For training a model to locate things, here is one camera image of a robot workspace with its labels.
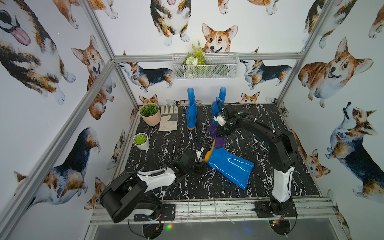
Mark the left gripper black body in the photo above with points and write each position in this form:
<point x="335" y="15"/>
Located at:
<point x="194" y="157"/>

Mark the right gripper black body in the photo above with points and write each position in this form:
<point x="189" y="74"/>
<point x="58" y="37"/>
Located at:
<point x="225" y="129"/>

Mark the blue rubber boot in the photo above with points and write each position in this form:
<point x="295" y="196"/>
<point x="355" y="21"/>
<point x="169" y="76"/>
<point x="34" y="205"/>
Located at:
<point x="235" y="169"/>
<point x="191" y="110"/>
<point x="215" y="105"/>

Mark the purple cloth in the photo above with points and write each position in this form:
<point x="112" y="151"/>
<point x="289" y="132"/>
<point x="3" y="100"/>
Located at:
<point x="219" y="142"/>

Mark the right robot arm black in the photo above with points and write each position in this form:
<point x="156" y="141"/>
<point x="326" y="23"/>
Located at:
<point x="282" y="152"/>

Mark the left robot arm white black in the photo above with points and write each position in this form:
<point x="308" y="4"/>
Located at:
<point x="129" y="193"/>

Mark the white grey work glove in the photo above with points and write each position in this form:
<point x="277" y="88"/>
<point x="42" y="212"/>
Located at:
<point x="169" y="118"/>

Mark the green plant in white pot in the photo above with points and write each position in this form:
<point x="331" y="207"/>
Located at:
<point x="140" y="139"/>

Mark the small white plant pot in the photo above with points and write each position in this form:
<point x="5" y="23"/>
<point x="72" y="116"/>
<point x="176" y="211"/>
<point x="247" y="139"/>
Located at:
<point x="145" y="146"/>

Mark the pink ribbed plant pot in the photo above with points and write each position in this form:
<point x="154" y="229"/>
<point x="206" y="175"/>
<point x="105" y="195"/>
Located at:
<point x="153" y="120"/>

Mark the green plant in pink pot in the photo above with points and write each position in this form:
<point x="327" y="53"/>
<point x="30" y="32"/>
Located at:
<point x="149" y="110"/>

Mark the fern and white flower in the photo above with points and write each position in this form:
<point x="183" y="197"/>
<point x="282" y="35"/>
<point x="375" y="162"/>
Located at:
<point x="195" y="59"/>

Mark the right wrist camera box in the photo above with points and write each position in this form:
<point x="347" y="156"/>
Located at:
<point x="223" y="116"/>

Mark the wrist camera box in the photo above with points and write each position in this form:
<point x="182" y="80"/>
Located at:
<point x="223" y="116"/>
<point x="192" y="157"/>

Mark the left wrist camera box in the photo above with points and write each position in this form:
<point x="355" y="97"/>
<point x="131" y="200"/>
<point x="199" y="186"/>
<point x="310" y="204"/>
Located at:
<point x="192" y="157"/>

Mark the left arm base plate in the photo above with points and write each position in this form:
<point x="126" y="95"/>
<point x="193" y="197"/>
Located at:
<point x="146" y="212"/>

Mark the white wire wall basket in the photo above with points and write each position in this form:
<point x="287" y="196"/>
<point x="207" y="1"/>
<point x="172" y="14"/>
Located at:
<point x="219" y="66"/>

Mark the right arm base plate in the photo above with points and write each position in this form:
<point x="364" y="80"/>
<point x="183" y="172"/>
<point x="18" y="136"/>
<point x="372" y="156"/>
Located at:
<point x="274" y="209"/>

